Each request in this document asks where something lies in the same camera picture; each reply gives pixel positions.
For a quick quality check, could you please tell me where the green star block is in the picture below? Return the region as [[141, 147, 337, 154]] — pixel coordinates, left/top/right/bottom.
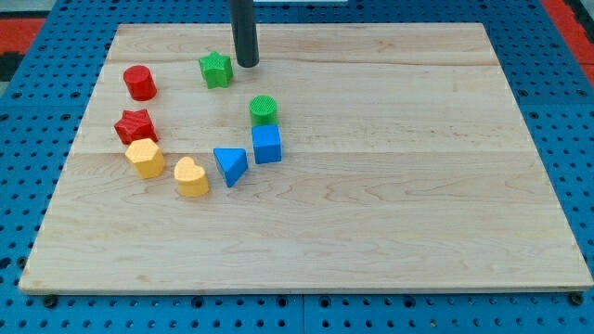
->
[[199, 51, 233, 89]]

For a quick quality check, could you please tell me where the red star block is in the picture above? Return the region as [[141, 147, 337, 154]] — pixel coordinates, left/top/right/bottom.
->
[[114, 109, 159, 145]]

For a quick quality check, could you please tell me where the blue cube block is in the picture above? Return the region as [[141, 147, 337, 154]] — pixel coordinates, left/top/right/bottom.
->
[[252, 124, 282, 164]]

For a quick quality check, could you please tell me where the blue triangle block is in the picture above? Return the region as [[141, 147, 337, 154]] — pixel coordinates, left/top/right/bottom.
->
[[213, 148, 249, 187]]

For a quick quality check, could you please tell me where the green cylinder block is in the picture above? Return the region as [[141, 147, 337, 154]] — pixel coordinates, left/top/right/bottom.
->
[[249, 95, 278, 126]]

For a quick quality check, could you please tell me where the light wooden board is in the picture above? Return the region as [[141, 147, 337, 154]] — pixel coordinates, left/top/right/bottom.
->
[[19, 23, 593, 295]]

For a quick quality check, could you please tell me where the yellow heart block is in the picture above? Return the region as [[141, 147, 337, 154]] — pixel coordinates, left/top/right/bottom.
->
[[174, 157, 210, 197]]

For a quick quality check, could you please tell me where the yellow hexagon block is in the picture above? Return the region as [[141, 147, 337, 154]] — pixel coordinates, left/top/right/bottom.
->
[[124, 138, 165, 179]]

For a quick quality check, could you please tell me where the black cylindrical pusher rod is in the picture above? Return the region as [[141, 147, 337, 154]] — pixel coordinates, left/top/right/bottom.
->
[[229, 0, 259, 68]]

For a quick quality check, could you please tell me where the red cylinder block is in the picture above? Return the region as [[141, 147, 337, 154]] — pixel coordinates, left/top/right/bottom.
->
[[123, 65, 157, 101]]

